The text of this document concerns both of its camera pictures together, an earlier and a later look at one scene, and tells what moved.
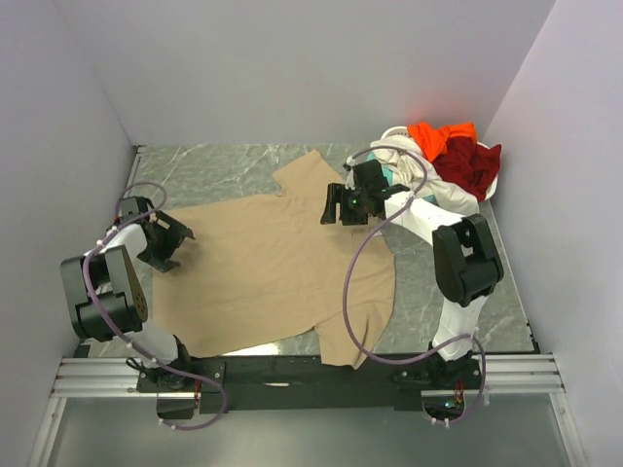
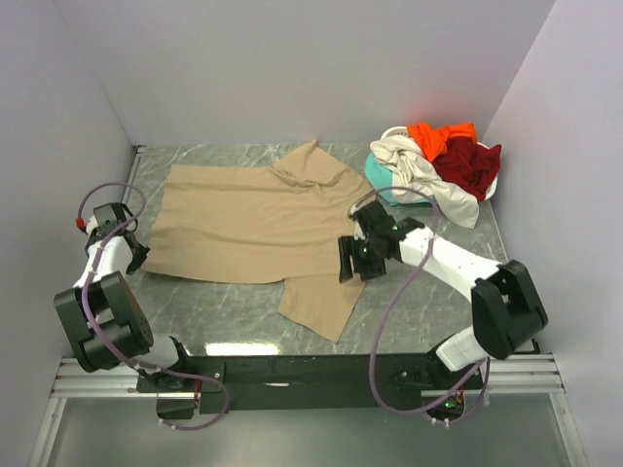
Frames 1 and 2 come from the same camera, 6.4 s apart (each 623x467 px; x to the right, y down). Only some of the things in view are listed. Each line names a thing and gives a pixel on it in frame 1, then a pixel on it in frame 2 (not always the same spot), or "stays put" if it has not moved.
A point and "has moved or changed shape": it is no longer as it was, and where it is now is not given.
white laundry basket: (404, 130) stays put
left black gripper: (176, 233) → (138, 260)
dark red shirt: (465, 163) stays put
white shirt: (407, 174) stays put
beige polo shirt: (263, 272) has moved or changed shape
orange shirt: (433, 141) stays put
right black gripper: (338, 194) → (348, 246)
